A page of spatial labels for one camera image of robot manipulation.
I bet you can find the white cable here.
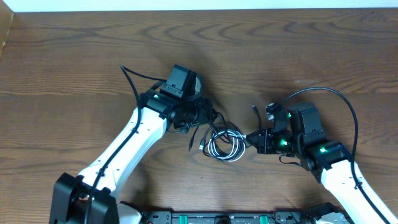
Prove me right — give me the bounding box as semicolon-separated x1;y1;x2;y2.
207;129;248;162

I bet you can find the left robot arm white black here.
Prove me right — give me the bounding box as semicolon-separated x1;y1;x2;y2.
49;90;216;223

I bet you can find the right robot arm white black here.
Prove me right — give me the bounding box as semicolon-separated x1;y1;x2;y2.
246;102;397;223

